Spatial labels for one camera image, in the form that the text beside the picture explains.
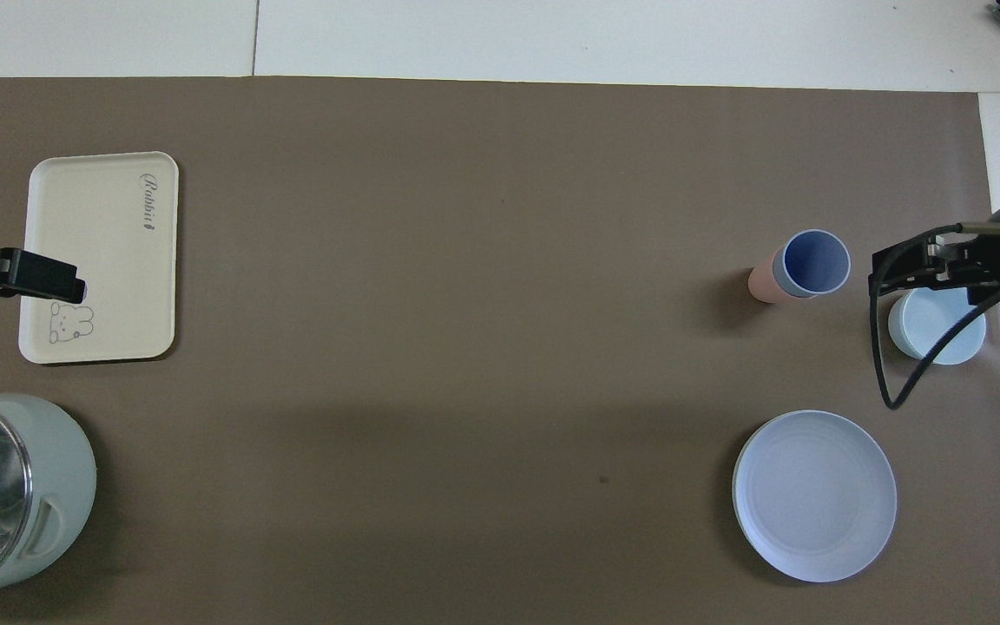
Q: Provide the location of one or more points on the pink plastic cup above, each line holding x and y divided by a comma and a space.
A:
765, 285

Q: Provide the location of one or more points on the pale green cooking pot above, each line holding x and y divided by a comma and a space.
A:
66, 486

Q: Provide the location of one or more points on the light blue bowl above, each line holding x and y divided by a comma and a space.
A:
921, 321

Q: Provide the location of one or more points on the blue plastic cup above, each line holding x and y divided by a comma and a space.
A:
812, 260

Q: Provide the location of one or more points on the brown table mat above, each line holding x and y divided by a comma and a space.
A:
465, 347

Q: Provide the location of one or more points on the cream rabbit print tray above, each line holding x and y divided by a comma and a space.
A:
109, 252

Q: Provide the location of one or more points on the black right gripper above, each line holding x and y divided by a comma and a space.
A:
990, 260

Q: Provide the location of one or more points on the lavender blue plate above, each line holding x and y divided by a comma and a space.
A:
812, 495

